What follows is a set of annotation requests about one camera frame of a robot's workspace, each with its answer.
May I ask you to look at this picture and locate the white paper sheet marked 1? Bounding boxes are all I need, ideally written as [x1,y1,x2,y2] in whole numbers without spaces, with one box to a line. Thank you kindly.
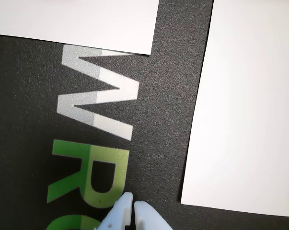
[0,0,160,56]

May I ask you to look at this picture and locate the white paper sheet marked HOME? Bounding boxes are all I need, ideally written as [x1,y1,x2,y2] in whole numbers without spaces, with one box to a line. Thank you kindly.
[180,0,289,218]

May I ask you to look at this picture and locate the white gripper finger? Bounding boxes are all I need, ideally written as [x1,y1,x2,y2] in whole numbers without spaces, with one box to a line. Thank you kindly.
[93,191,134,230]
[134,201,174,230]

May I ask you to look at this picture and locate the black mat with WRO print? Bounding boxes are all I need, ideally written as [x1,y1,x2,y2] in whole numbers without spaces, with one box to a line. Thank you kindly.
[0,0,289,230]

